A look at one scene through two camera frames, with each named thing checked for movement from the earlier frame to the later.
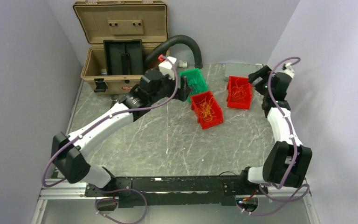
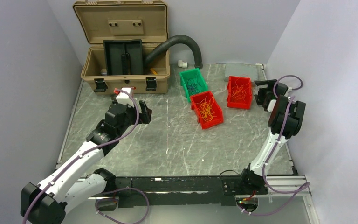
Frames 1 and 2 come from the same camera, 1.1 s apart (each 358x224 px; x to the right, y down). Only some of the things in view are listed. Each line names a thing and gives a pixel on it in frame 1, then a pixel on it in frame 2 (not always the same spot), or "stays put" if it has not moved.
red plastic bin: [205, 109] stays put
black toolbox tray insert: [123, 57] stays put
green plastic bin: [195, 81] stays put
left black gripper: [184, 90] -> [144, 117]
